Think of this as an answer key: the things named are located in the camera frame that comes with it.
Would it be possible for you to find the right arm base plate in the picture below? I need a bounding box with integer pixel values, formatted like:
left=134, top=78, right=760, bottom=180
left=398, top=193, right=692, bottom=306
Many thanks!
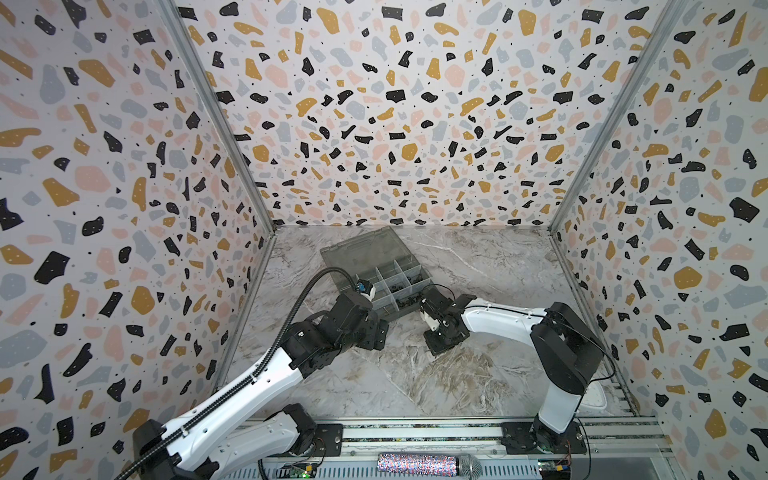
left=500, top=419, right=588, bottom=455

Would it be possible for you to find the left black corrugated cable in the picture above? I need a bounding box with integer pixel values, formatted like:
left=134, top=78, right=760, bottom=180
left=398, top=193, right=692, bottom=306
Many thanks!
left=113, top=266, right=361, bottom=480

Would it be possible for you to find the glitter handheld microphone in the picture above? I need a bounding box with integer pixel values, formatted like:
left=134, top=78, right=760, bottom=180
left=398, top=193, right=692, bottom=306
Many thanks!
left=377, top=452, right=483, bottom=479

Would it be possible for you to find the clear plastic compartment organizer box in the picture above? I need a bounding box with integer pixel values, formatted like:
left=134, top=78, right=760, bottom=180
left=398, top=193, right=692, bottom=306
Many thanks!
left=320, top=227, right=432, bottom=322

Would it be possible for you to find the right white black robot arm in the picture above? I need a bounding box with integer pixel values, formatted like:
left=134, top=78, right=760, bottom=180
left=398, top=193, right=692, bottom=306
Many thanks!
left=420, top=289, right=607, bottom=453

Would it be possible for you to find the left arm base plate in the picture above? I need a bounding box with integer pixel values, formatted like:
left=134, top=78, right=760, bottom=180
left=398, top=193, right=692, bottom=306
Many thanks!
left=273, top=423, right=344, bottom=457

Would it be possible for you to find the white square clock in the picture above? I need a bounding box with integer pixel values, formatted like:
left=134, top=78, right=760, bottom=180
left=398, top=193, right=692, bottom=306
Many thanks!
left=579, top=383, right=608, bottom=414

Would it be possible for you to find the left corner aluminium post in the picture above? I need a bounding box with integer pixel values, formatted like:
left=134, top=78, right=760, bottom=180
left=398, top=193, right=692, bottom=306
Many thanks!
left=156, top=0, right=276, bottom=237

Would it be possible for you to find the corner aluminium post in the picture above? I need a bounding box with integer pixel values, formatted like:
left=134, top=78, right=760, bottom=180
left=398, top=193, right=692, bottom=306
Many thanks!
left=547, top=0, right=688, bottom=237
left=156, top=0, right=276, bottom=237

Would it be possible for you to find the aluminium front rail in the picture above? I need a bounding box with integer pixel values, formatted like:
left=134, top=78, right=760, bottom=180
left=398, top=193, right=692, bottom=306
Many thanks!
left=222, top=417, right=685, bottom=479

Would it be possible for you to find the right corner aluminium post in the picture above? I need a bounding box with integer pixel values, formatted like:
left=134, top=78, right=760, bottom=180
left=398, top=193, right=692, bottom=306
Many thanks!
left=547, top=0, right=688, bottom=237

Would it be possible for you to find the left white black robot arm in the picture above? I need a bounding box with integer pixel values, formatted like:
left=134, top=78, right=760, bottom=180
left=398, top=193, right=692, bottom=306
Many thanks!
left=119, top=290, right=389, bottom=479

